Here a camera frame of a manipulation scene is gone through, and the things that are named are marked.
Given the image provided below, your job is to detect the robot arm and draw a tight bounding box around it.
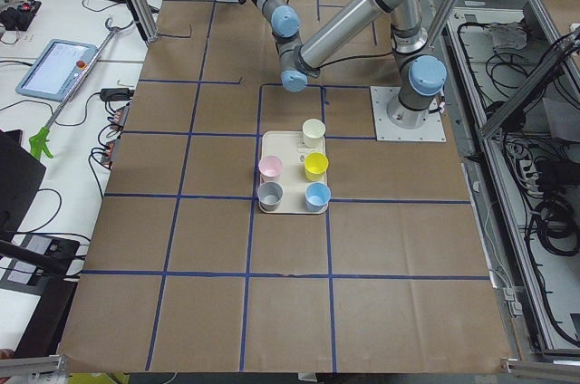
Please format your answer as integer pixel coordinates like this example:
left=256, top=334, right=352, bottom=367
left=250, top=0, right=300, bottom=39
left=278, top=0, right=447, bottom=130

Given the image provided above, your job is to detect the pale green ikea cup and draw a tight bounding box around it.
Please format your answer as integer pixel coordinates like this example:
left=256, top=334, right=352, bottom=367
left=302, top=118, right=326, bottom=148

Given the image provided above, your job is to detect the pink ikea cup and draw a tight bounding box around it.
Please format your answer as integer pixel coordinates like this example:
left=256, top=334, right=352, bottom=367
left=258, top=155, right=284, bottom=182

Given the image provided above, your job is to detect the yellow ikea cup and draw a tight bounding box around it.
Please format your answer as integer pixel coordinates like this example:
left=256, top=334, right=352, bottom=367
left=304, top=152, right=329, bottom=181

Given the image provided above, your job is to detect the grey ikea cup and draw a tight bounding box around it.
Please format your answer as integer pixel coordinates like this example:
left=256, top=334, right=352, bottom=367
left=257, top=181, right=284, bottom=212

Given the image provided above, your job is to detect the blue ikea cup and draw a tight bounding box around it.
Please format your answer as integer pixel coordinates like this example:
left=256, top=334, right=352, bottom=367
left=304, top=182, right=332, bottom=213

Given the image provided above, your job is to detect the cream plastic tray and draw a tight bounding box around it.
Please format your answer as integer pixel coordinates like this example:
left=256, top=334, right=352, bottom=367
left=260, top=131, right=328, bottom=215

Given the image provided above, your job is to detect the black power adapter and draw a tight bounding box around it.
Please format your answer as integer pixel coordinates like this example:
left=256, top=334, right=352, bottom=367
left=99, top=87, right=134, bottom=102

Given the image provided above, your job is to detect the blue teach pendant tablet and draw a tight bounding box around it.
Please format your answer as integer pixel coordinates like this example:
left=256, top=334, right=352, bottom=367
left=15, top=39, right=97, bottom=101

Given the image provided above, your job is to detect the metal reacher grabber tool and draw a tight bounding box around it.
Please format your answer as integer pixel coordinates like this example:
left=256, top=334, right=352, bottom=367
left=29, top=17, right=132, bottom=160

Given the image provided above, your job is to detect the black monitor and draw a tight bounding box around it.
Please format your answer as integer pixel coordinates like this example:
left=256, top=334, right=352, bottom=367
left=0, top=131, right=45, bottom=241

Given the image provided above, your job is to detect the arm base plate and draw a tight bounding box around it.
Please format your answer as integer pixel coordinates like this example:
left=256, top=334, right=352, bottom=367
left=370, top=86, right=446, bottom=143

